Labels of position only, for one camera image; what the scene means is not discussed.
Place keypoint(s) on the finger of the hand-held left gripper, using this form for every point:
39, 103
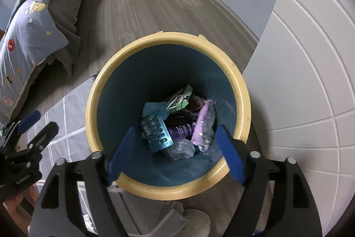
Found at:
44, 135
29, 119

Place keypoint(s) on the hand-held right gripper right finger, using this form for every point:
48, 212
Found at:
231, 153

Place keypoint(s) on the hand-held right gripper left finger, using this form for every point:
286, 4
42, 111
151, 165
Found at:
122, 153

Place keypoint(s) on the teal blister pack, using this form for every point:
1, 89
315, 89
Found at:
156, 133

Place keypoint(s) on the purple plastic packet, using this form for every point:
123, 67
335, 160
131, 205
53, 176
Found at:
203, 120

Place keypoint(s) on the clear plastic bag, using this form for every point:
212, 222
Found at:
180, 152

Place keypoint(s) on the blue face mask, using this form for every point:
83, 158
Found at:
152, 109

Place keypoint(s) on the purple spray bottle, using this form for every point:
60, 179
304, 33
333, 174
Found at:
180, 131

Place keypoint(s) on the teal bin with yellow rim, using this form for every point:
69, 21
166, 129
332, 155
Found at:
133, 81

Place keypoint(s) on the green cardboard box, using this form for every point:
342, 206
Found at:
183, 94

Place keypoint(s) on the person's left hand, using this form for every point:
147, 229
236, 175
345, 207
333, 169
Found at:
14, 203

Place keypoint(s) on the grey checked mat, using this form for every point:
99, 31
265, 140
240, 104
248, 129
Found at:
69, 126

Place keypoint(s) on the blue printed blanket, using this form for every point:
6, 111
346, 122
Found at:
25, 40

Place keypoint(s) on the white panelled wardrobe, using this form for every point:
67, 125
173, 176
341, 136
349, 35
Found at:
305, 73

